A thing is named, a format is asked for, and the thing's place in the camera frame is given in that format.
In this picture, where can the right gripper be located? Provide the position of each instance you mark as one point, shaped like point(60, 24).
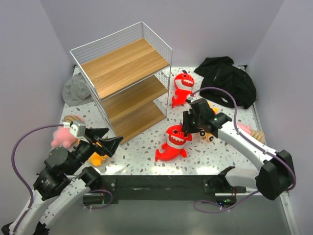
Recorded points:
point(187, 128)

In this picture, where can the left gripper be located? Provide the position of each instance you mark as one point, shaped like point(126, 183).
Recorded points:
point(108, 146)

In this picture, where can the red shark plush front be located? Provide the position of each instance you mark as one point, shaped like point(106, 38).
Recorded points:
point(174, 146)

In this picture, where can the red shark plush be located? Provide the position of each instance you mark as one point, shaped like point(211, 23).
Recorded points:
point(174, 146)
point(184, 84)

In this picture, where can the yellow plush red dotted dress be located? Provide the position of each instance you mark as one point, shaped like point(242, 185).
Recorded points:
point(204, 135)

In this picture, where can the red shark plush back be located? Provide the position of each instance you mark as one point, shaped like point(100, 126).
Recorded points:
point(184, 84)

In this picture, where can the yellow plush near left arm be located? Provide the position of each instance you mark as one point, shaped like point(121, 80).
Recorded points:
point(96, 159)

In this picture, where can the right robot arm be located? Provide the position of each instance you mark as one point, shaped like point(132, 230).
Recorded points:
point(274, 171)

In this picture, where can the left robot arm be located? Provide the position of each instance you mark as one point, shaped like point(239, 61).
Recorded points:
point(56, 187)

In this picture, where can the pink plush striped hat left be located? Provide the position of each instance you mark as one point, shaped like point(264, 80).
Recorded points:
point(62, 137)

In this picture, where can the pink plush striped hat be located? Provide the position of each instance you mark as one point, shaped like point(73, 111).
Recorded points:
point(62, 137)
point(258, 135)

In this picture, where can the grey cloth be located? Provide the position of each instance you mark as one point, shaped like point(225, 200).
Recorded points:
point(76, 92)

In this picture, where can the black jacket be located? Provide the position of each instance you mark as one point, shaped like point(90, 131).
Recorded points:
point(219, 72)

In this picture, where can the pink plush striped hat right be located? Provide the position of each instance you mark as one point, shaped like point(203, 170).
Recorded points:
point(258, 135)

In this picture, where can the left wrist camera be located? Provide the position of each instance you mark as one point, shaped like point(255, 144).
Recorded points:
point(77, 129)

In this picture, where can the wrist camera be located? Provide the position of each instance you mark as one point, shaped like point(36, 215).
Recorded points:
point(190, 98)
point(77, 129)

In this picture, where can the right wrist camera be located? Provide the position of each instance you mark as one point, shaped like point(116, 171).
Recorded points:
point(190, 98)

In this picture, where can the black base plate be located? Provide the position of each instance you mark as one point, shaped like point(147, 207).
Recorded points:
point(160, 187)

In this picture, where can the white wire wooden shelf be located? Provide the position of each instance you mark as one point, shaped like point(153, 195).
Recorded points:
point(128, 75)

